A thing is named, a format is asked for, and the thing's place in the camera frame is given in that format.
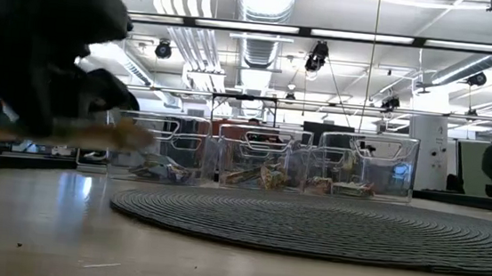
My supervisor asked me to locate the orange green granola bar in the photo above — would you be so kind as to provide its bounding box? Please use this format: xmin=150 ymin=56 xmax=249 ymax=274
xmin=258 ymin=161 xmax=290 ymax=192

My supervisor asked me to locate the long ceiling light bar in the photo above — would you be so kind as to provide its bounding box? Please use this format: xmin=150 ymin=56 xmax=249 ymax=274
xmin=125 ymin=10 xmax=492 ymax=56

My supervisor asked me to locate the red brown granola bar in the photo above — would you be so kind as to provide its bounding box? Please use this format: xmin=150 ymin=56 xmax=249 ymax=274
xmin=331 ymin=180 xmax=378 ymax=200

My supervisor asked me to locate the green purple granola bar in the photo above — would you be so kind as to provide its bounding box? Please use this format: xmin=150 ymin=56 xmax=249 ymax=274
xmin=128 ymin=151 xmax=178 ymax=182

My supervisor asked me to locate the clear plastic bin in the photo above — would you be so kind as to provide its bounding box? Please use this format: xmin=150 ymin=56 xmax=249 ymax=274
xmin=214 ymin=121 xmax=315 ymax=195
xmin=305 ymin=128 xmax=421 ymax=205
xmin=106 ymin=108 xmax=222 ymax=189

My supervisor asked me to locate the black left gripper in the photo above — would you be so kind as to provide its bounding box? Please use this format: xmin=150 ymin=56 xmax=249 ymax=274
xmin=0 ymin=30 xmax=147 ymax=147

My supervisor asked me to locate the black aluminium table frame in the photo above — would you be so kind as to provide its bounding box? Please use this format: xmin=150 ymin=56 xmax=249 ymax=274
xmin=0 ymin=150 xmax=492 ymax=215

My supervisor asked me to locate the round grey woven mat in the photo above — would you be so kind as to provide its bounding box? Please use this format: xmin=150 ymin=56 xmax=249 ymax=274
xmin=105 ymin=177 xmax=492 ymax=276

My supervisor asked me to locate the black ceiling spotlight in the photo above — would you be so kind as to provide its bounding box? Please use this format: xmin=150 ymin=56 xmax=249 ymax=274
xmin=380 ymin=94 xmax=402 ymax=112
xmin=465 ymin=69 xmax=488 ymax=88
xmin=153 ymin=38 xmax=174 ymax=61
xmin=302 ymin=38 xmax=331 ymax=75

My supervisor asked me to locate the round metal air duct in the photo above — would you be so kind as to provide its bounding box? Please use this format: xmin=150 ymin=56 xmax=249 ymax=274
xmin=230 ymin=0 xmax=298 ymax=71

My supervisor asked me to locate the black monitor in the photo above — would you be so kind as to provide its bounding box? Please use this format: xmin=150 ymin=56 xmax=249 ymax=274
xmin=301 ymin=120 xmax=356 ymax=151

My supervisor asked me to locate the grey green partition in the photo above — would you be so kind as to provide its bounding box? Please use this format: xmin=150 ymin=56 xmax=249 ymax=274
xmin=452 ymin=138 xmax=492 ymax=198

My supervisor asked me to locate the white pillar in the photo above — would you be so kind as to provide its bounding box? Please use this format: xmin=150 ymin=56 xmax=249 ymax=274
xmin=403 ymin=87 xmax=455 ymax=193

